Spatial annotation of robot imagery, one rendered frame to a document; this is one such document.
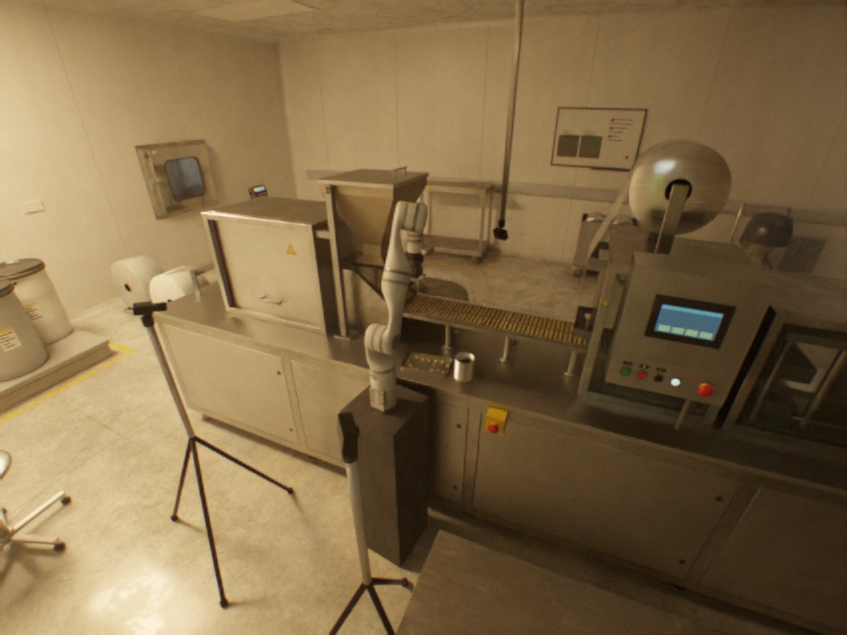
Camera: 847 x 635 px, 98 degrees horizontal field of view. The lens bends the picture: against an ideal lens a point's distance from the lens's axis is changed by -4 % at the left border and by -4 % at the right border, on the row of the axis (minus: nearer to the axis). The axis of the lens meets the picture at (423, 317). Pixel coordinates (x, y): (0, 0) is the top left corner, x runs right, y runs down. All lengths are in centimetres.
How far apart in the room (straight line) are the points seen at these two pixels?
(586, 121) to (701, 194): 380
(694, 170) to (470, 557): 130
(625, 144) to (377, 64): 322
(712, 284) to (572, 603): 90
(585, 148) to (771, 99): 175
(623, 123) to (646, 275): 405
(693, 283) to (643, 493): 81
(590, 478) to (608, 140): 415
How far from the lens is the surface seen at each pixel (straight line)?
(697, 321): 132
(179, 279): 289
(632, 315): 130
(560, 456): 164
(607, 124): 520
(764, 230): 501
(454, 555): 124
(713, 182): 149
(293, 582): 207
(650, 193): 147
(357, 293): 186
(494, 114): 536
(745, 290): 131
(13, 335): 379
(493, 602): 120
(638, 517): 182
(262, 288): 214
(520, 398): 156
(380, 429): 140
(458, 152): 551
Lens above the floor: 177
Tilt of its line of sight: 28 degrees down
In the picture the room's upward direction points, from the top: straight up
